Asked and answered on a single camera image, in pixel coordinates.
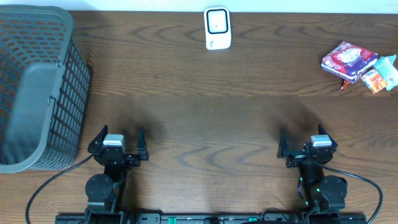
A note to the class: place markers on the orange white snack packet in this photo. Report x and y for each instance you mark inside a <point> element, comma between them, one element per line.
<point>374,81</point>

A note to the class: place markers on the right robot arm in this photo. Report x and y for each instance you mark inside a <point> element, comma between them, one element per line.
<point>324,194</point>

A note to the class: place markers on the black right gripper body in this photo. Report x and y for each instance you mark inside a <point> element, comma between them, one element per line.
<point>295,155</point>

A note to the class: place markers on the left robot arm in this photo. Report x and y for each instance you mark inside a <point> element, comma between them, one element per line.
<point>105,191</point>

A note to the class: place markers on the teal snack packet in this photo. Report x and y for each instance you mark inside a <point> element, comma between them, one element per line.
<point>385,67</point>

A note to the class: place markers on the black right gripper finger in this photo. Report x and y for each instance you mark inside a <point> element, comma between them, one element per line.
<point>322,131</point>
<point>283,149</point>

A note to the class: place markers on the grey plastic mesh basket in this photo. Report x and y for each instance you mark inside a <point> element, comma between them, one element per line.
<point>45,84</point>

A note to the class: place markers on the brown orange snack packet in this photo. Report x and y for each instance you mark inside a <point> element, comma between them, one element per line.
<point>345,84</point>

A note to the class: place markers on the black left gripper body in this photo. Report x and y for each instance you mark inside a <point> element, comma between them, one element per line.
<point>119,158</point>

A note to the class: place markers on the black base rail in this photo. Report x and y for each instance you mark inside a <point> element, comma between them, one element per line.
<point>155,218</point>

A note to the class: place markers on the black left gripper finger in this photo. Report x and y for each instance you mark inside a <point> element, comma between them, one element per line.
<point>96,145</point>
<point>142,147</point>

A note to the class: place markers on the red purple snack bag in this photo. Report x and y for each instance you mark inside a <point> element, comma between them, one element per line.
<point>348,61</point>

